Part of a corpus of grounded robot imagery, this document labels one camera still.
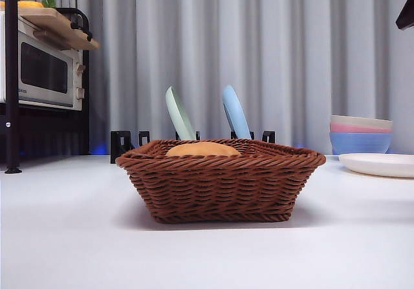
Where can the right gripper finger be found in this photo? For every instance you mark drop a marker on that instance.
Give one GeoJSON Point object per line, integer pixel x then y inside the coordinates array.
{"type": "Point", "coordinates": [407, 14]}

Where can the tan potato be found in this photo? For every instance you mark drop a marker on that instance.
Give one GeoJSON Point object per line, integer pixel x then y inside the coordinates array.
{"type": "Point", "coordinates": [203, 149]}

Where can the brown wicker basket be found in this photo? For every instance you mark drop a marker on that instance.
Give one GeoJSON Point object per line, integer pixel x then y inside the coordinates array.
{"type": "Point", "coordinates": [220, 185]}

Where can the cream bowl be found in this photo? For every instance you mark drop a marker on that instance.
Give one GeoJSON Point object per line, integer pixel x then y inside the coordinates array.
{"type": "Point", "coordinates": [359, 121]}

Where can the grey curtain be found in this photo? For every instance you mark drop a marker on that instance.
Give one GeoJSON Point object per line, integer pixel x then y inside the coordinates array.
{"type": "Point", "coordinates": [291, 43]}

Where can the pink bowl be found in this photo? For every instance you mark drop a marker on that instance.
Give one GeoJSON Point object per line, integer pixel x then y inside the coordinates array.
{"type": "Point", "coordinates": [349, 128]}

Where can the white flat plate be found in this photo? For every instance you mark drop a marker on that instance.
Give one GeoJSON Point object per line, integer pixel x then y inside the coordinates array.
{"type": "Point", "coordinates": [378, 164]}

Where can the pale blue plate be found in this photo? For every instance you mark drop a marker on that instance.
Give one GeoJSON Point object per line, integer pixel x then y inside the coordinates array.
{"type": "Point", "coordinates": [236, 114]}

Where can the pale green plate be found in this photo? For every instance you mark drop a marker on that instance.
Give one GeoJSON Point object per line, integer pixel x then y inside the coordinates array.
{"type": "Point", "coordinates": [179, 117]}

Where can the black plate rack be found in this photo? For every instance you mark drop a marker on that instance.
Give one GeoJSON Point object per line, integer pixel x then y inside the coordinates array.
{"type": "Point", "coordinates": [121, 143]}

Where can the wooden cutting board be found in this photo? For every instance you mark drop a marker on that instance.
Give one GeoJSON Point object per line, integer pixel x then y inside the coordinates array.
{"type": "Point", "coordinates": [55, 27]}

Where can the green toy leaf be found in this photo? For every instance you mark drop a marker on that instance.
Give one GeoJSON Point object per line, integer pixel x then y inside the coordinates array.
{"type": "Point", "coordinates": [49, 1]}

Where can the white toaster oven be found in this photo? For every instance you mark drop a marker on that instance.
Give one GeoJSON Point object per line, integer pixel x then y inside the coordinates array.
{"type": "Point", "coordinates": [42, 72]}

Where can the yellow toy food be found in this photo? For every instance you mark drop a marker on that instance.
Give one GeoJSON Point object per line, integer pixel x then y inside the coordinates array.
{"type": "Point", "coordinates": [30, 4]}

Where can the black metal shelf frame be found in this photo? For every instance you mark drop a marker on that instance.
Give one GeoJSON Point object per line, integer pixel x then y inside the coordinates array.
{"type": "Point", "coordinates": [11, 75]}

